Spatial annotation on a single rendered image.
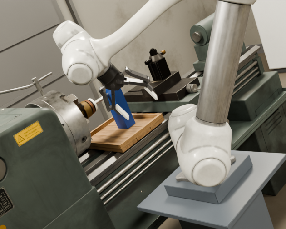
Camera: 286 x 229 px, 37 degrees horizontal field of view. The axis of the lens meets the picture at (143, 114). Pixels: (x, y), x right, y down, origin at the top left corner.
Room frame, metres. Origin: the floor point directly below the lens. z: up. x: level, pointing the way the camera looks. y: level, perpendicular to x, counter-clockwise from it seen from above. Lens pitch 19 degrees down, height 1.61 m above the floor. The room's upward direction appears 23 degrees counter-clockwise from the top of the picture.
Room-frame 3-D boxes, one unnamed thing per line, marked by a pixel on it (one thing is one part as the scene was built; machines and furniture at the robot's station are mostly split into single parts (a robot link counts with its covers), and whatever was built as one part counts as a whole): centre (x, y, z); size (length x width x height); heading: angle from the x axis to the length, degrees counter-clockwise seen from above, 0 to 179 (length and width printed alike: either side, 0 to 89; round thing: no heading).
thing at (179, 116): (1.46, -0.14, 0.97); 0.18 x 0.16 x 0.22; 175
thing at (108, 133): (2.03, 0.14, 0.89); 0.36 x 0.30 x 0.04; 37
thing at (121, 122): (2.06, 0.10, 1.00); 0.08 x 0.06 x 0.23; 37
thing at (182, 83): (2.22, -0.13, 0.95); 0.43 x 0.18 x 0.04; 37
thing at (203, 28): (2.58, -0.58, 1.01); 0.30 x 0.20 x 0.29; 127
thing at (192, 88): (2.02, -0.28, 0.95); 0.07 x 0.04 x 0.04; 37
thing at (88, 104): (1.94, 0.25, 1.08); 0.09 x 0.09 x 0.09; 37
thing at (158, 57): (2.16, -0.17, 1.14); 0.08 x 0.08 x 0.03
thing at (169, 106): (2.23, -0.18, 0.90); 0.53 x 0.30 x 0.06; 37
